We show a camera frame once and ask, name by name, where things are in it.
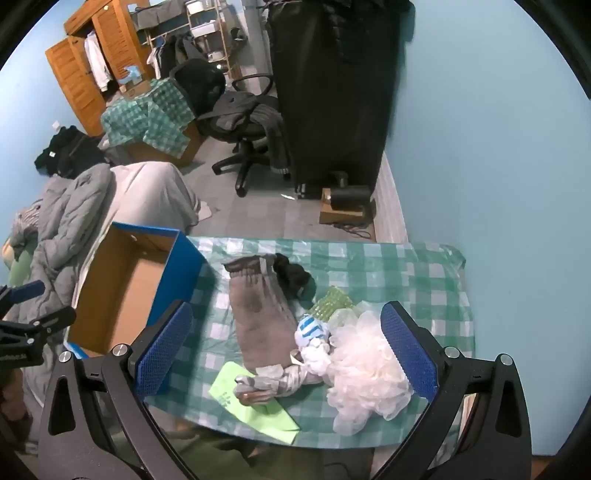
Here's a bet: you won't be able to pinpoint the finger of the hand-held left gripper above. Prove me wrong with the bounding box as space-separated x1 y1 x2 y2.
0 280 46 319
0 305 77 352

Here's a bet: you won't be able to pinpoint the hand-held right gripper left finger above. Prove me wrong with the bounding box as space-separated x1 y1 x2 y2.
37 300 199 480

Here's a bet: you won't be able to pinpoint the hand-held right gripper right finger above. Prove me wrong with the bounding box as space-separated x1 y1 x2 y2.
372 301 539 480

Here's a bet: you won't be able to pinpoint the clear plastic bag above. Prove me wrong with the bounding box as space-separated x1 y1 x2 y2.
325 310 416 435

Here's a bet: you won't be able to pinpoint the blue cardboard box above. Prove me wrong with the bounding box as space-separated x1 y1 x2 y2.
67 222 220 358

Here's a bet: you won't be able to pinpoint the blue and white striped sock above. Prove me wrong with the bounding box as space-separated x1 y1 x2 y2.
294 314 335 370

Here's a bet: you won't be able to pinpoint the grey long sock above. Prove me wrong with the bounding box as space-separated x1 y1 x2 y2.
223 253 301 370

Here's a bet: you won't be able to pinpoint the green pillow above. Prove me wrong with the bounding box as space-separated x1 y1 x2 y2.
2 240 35 289

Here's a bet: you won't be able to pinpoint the light green paper sheet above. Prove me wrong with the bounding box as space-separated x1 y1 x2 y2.
209 361 301 445

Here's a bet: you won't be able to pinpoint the green checked tablecloth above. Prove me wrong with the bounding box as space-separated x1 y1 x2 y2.
139 236 476 450

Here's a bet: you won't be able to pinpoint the grey duvet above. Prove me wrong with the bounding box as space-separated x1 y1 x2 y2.
9 164 114 333

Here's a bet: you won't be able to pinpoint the grey and white sock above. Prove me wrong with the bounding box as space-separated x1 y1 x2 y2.
233 362 324 407

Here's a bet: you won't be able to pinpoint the person's dark green clothing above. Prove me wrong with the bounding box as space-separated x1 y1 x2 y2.
152 415 384 480

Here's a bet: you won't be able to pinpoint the black sock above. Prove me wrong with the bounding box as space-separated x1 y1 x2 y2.
272 253 317 305

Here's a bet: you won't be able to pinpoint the black bag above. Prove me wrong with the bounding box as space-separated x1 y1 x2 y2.
34 126 112 178

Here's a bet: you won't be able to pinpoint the person's grey trouser leg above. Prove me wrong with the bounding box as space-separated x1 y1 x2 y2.
108 161 213 232

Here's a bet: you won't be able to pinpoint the small wooden box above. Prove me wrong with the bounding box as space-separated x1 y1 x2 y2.
320 187 372 224

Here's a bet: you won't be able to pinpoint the green checked cloth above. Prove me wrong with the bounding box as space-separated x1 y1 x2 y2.
100 78 197 160

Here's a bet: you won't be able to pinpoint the brown cardboard box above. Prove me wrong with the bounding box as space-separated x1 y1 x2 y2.
122 122 201 168

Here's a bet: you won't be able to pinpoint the wooden louvred wardrobe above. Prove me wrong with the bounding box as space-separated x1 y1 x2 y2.
45 0 153 137

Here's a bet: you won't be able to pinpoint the black office chair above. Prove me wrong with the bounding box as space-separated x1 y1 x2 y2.
170 60 296 198

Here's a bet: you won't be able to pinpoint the white hanging shirt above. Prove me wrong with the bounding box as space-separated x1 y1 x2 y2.
84 34 112 90

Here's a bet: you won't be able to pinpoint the dark grey jacket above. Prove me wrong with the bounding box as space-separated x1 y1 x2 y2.
205 92 291 181

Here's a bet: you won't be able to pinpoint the black fabric wardrobe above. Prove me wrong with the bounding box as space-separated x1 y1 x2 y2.
268 0 414 199

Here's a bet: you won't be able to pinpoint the metal shelf rack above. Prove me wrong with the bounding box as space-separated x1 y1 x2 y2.
185 0 243 79

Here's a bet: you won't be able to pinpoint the black floor cables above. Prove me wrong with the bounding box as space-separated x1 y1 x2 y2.
332 220 375 241

